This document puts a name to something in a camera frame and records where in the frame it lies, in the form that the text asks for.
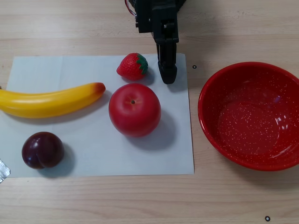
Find red plastic strawberry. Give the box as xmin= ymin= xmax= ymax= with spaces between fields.
xmin=116 ymin=52 xmax=149 ymax=82

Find yellow plastic banana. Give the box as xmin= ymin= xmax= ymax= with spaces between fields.
xmin=0 ymin=82 xmax=106 ymax=119

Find red speckled bowl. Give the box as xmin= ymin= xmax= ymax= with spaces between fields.
xmin=198 ymin=62 xmax=299 ymax=172

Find red plastic apple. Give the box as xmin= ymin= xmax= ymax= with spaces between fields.
xmin=108 ymin=83 xmax=162 ymax=138

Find grey tape piece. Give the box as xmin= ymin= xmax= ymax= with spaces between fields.
xmin=0 ymin=158 xmax=11 ymax=185

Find red and white arm wires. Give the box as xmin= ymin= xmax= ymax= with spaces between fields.
xmin=125 ymin=0 xmax=138 ymax=17

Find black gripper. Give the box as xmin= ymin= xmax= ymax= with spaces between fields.
xmin=151 ymin=0 xmax=180 ymax=85

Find dark purple plastic plum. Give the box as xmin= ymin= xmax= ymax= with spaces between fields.
xmin=21 ymin=132 xmax=64 ymax=169

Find white paper sheet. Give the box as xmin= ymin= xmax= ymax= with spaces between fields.
xmin=0 ymin=53 xmax=195 ymax=178

